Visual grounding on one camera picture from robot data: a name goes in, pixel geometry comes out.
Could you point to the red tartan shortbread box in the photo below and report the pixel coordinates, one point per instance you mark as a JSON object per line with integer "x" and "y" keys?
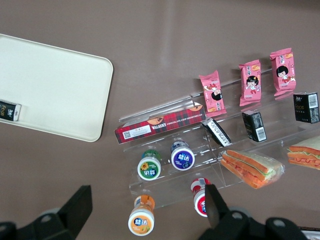
{"x": 160, "y": 125}

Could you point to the clear acrylic stepped display stand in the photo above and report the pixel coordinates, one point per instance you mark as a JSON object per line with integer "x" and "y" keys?
{"x": 172, "y": 193}

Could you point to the cream plastic tray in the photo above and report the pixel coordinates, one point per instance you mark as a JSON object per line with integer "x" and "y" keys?
{"x": 50, "y": 87}

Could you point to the orange lid gum bottle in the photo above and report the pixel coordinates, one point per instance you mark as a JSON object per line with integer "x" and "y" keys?
{"x": 141, "y": 220}

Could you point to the pink cartoon girl snack pack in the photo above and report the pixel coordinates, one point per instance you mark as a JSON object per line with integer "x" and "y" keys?
{"x": 212, "y": 95}
{"x": 250, "y": 82}
{"x": 283, "y": 72}

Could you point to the plastic-wrapped triangle sandwich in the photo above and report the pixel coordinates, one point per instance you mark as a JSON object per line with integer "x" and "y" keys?
{"x": 305, "y": 155}
{"x": 247, "y": 166}

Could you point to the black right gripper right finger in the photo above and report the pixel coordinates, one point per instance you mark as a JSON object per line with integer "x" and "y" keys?
{"x": 220, "y": 217}

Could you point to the green lid gum bottle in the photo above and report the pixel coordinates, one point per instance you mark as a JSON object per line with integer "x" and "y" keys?
{"x": 149, "y": 167}

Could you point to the small black Face box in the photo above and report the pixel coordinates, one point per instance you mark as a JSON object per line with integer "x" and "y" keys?
{"x": 217, "y": 132}
{"x": 306, "y": 107}
{"x": 253, "y": 126}
{"x": 10, "y": 110}

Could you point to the red lid gum bottle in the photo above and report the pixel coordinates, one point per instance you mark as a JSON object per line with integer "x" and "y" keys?
{"x": 198, "y": 197}

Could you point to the blue lid gum bottle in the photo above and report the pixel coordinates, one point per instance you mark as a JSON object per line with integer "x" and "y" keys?
{"x": 182, "y": 157}

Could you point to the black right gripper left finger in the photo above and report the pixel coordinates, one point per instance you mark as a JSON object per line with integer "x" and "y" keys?
{"x": 75, "y": 210}

